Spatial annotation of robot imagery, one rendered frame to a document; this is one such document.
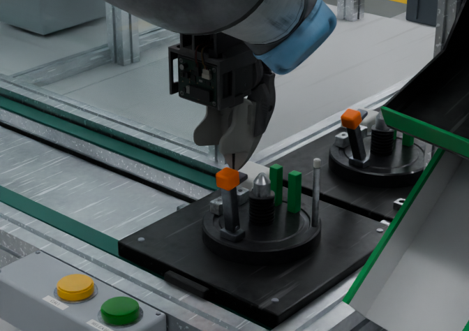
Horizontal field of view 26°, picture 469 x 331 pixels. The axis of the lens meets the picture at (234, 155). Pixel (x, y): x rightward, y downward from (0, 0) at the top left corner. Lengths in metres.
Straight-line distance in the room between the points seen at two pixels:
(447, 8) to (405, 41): 1.24
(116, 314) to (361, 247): 0.30
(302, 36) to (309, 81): 1.13
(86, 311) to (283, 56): 0.38
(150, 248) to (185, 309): 0.11
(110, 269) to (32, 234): 0.13
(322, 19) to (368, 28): 1.46
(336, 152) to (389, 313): 0.40
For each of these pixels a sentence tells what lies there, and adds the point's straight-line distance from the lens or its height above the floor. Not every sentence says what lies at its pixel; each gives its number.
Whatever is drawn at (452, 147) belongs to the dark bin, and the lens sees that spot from 0.90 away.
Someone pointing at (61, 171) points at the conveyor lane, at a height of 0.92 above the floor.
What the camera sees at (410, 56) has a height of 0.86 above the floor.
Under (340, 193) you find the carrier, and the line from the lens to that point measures 1.30.
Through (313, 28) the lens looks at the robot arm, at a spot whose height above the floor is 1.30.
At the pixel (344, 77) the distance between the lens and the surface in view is 2.02.
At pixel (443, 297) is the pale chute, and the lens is 1.00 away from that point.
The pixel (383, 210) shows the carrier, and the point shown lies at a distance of 1.27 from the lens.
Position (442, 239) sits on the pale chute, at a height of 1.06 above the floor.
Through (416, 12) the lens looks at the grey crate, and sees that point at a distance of 3.20.
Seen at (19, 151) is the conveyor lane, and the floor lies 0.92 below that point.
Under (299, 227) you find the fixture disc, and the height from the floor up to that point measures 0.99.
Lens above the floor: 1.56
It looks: 25 degrees down
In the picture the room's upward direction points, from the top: straight up
